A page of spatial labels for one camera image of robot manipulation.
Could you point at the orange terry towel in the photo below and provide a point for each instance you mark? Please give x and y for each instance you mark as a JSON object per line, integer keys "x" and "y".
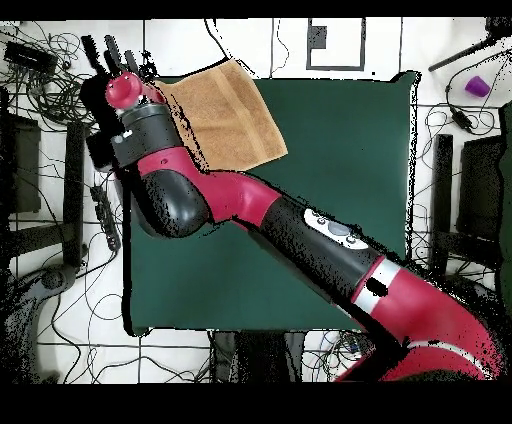
{"x": 232, "y": 120}

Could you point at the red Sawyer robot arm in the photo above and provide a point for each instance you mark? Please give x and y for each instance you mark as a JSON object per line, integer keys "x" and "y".
{"x": 240, "y": 196}

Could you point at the black electronics box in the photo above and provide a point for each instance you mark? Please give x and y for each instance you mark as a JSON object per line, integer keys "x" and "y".
{"x": 28, "y": 58}

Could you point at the black stand bar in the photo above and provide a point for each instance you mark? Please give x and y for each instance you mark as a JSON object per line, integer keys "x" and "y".
{"x": 442, "y": 192}
{"x": 74, "y": 192}

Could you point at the black panel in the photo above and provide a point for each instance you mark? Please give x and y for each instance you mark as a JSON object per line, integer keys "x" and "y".
{"x": 24, "y": 168}
{"x": 480, "y": 188}

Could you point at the black power strip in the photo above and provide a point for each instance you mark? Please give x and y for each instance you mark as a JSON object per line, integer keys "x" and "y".
{"x": 106, "y": 216}

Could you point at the dark green table cloth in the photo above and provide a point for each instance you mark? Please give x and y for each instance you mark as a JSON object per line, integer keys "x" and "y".
{"x": 340, "y": 160}

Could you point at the black rod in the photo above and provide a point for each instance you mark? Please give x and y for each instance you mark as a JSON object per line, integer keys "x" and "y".
{"x": 460, "y": 54}

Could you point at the black power adapter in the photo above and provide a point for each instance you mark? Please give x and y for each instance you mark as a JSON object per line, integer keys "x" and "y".
{"x": 461, "y": 118}

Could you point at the purple cup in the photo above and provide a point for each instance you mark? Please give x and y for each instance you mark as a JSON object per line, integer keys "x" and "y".
{"x": 477, "y": 86}

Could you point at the black square floor frame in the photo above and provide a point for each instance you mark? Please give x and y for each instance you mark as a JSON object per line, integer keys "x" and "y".
{"x": 318, "y": 38}

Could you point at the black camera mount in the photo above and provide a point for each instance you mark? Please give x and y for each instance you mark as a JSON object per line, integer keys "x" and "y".
{"x": 54, "y": 278}

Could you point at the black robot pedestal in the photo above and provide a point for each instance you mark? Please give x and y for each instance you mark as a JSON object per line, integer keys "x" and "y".
{"x": 256, "y": 356}

